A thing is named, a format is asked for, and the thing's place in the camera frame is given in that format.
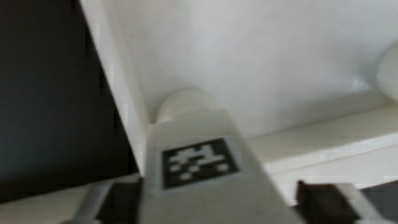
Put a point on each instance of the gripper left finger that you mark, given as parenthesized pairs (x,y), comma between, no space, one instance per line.
(108,206)

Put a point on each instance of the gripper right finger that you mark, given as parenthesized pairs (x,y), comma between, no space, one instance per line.
(332,204)

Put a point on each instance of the white square tabletop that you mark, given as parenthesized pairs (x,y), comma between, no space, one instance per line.
(277,54)

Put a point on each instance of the white U-shaped fence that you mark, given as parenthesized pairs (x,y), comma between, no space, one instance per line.
(319,159)

